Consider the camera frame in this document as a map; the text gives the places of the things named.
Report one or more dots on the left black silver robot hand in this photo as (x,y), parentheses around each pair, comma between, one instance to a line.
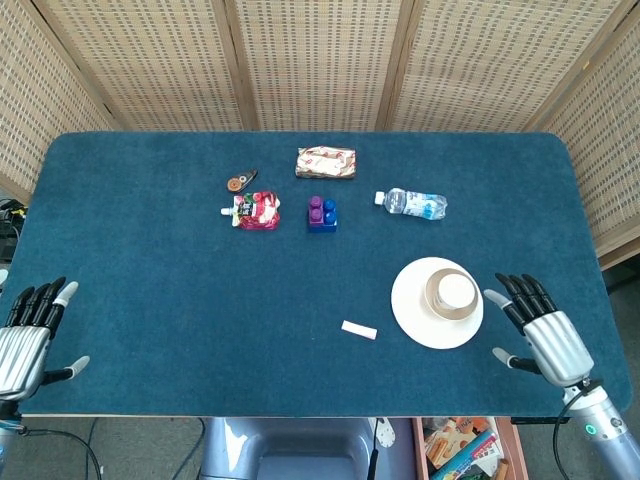
(20,355)

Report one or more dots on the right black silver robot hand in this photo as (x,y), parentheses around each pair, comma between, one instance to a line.
(560,345)

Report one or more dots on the beige bowl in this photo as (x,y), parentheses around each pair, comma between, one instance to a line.
(434,306)

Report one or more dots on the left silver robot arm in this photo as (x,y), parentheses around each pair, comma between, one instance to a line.
(4,450)

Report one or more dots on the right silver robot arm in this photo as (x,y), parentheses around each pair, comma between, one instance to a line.
(607,435)

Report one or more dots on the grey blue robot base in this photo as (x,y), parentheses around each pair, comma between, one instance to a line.
(300,450)

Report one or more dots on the white round plate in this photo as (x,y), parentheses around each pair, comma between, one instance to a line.
(440,332)

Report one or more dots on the black electronic equipment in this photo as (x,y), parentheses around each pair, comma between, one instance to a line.
(7,225)

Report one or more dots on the colourful picture book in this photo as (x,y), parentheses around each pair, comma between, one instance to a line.
(472,452)

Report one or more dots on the beige snack box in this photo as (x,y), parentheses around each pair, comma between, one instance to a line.
(442,445)

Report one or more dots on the brown storage box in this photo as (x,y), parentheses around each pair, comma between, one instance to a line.
(419,450)

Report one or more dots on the blue felt table cover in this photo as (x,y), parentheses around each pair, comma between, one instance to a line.
(200,310)

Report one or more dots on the clear plastic water bottle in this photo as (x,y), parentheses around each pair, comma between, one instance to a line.
(415,204)

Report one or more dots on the white and pink eraser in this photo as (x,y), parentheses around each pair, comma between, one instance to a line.
(357,329)

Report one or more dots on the blue toy building block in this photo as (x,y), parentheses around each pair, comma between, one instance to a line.
(327,225)

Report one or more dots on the brown correction tape dispenser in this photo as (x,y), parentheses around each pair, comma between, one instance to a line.
(235,184)

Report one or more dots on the red spouted drink pouch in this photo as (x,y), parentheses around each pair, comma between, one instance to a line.
(257,212)

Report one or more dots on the purple toy building block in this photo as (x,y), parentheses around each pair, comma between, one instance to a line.
(315,210)

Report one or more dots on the gold red wrapped package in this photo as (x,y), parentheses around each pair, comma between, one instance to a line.
(325,162)

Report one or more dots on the woven rattan folding screen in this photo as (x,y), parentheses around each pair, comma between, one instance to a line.
(320,60)

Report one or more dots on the white perforated metal bracket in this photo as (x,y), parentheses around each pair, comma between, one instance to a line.
(386,434)

